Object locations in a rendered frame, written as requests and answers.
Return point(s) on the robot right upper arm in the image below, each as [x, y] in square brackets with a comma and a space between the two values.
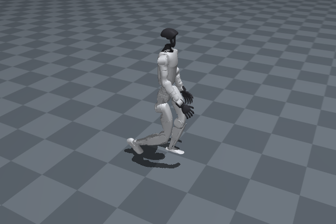
[163, 63]

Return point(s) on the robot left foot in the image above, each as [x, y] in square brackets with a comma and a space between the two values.
[175, 150]

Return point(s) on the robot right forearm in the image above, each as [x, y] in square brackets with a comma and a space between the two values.
[170, 91]

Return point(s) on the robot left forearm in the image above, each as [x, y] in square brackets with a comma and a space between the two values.
[178, 82]

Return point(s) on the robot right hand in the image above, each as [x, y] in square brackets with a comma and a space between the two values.
[186, 109]

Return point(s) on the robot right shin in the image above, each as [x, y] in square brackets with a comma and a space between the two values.
[154, 139]

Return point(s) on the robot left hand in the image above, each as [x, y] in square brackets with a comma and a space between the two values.
[187, 96]

